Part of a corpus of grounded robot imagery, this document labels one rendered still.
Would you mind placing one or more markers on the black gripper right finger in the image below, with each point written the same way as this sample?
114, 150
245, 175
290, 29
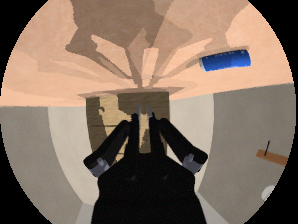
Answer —
190, 156

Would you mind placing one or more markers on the blue aa battery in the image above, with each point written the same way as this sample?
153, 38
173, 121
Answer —
225, 60

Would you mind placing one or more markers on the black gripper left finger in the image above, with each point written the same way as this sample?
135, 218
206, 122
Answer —
101, 159

